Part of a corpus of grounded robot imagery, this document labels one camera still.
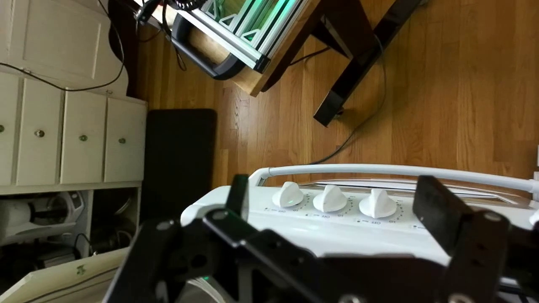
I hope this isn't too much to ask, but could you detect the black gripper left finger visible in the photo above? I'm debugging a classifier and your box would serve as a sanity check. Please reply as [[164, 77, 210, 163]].
[[105, 174, 314, 303]]

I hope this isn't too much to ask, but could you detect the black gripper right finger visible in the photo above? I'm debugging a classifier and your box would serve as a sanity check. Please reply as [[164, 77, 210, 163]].
[[412, 174, 539, 303]]

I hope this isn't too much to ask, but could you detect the robot base stand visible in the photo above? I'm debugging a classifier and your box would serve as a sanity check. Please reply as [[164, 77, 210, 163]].
[[132, 0, 422, 124]]

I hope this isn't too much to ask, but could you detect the white stove knob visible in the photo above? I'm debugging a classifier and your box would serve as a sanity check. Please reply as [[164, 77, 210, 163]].
[[358, 188, 397, 218], [272, 181, 304, 208], [312, 184, 346, 213]]

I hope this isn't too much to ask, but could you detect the black floor mat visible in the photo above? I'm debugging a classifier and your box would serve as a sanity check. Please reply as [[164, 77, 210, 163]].
[[139, 109, 216, 221]]

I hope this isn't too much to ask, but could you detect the white gas stove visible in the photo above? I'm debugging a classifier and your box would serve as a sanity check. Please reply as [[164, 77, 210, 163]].
[[179, 163, 539, 303]]

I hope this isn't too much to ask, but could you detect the white drawer cabinet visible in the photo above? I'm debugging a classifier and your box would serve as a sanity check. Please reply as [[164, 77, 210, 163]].
[[0, 0, 146, 255]]

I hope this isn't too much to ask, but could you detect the white oven door handle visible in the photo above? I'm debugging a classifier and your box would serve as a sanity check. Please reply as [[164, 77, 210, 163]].
[[248, 163, 539, 196]]

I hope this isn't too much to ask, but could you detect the black floor cable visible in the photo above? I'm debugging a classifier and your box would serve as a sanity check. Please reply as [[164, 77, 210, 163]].
[[291, 31, 390, 166]]

